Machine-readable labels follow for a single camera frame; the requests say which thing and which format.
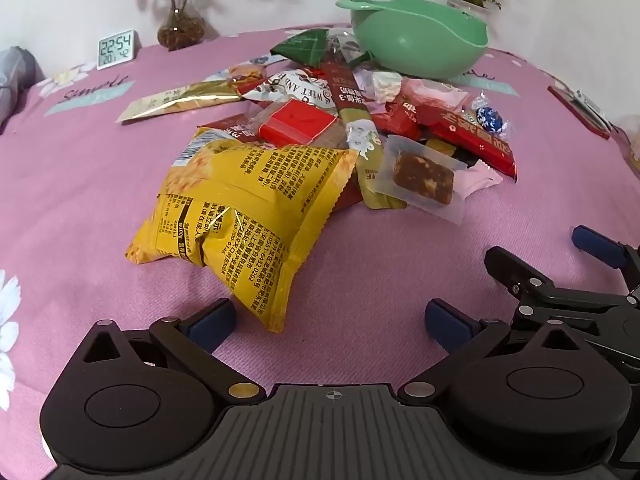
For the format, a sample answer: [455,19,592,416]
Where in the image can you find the dark red packet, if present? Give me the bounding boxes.
[195,112,266,136]

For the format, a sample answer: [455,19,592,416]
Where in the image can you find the pink translucent packet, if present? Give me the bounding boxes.
[400,78,471,111]

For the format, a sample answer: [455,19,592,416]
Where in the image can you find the gold long packet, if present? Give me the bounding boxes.
[116,80,251,125]

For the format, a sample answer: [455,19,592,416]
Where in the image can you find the red square packet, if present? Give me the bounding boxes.
[257,99,340,145]

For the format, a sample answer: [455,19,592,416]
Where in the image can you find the clear packet brown nut bar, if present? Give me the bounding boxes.
[374,134,467,225]

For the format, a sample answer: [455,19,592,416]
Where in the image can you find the orange yellow packet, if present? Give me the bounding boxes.
[205,62,266,93]

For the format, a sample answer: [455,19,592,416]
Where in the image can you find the white digital clock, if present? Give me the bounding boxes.
[96,29,137,71]

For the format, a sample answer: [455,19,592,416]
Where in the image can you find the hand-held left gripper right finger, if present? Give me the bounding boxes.
[397,297,592,404]

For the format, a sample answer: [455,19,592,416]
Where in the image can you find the green plastic bowl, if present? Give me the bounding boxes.
[336,0,489,80]

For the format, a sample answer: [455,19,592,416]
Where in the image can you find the green triangular packet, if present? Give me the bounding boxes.
[270,28,373,68]

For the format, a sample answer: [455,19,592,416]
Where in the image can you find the pale pink small packet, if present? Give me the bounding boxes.
[452,160,503,198]

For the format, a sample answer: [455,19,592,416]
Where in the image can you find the blue foil candy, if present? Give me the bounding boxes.
[462,91,508,136]

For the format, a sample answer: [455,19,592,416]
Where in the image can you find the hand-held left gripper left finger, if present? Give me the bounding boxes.
[80,297,261,406]

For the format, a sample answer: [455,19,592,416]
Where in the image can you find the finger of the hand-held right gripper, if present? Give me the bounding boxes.
[572,226,640,291]
[484,246,640,321]

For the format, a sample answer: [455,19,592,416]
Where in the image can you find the leafy plant in glass vase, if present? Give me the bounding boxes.
[100,0,216,52]

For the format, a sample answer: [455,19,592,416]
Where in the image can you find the red long packet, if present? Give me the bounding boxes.
[425,107,517,177]

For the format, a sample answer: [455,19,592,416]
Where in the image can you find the red packet white characters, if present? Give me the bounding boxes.
[372,100,426,141]

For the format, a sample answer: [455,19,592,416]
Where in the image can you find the clear packet rice cake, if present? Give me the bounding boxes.
[355,70,406,103]

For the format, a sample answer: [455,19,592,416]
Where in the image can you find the grey blue pillow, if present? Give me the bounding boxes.
[0,46,38,131]

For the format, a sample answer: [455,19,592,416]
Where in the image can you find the white red printed packet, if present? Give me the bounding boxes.
[245,67,336,111]

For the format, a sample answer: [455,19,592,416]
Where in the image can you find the yellow snack bag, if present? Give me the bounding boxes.
[125,127,360,335]

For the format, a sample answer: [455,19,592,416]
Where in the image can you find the brown olive long packet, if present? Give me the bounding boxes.
[320,60,408,211]

